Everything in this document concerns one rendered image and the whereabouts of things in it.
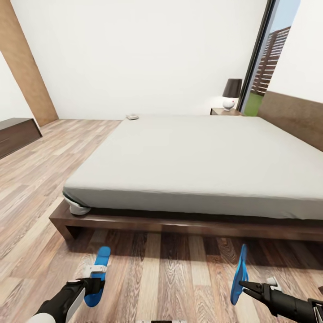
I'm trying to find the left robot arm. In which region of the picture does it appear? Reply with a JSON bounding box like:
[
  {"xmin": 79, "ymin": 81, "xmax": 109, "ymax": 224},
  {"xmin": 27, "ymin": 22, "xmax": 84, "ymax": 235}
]
[{"xmin": 25, "ymin": 265, "xmax": 107, "ymax": 323}]

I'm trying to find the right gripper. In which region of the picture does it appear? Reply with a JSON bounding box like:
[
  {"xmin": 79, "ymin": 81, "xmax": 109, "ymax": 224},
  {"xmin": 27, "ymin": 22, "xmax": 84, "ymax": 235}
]
[{"xmin": 239, "ymin": 281, "xmax": 300, "ymax": 323}]

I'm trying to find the sandal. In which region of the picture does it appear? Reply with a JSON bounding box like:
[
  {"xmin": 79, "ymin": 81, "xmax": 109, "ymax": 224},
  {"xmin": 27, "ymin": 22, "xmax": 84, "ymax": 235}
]
[
  {"xmin": 230, "ymin": 244, "xmax": 249, "ymax": 306},
  {"xmin": 84, "ymin": 246, "xmax": 111, "ymax": 307}
]

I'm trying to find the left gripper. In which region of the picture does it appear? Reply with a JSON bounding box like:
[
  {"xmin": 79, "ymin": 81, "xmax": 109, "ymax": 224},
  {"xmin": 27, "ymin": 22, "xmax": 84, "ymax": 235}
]
[{"xmin": 84, "ymin": 278, "xmax": 105, "ymax": 296}]

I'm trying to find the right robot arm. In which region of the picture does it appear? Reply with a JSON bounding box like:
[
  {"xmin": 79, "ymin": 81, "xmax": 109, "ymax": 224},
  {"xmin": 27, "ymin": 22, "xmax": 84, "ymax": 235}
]
[{"xmin": 239, "ymin": 277, "xmax": 323, "ymax": 323}]

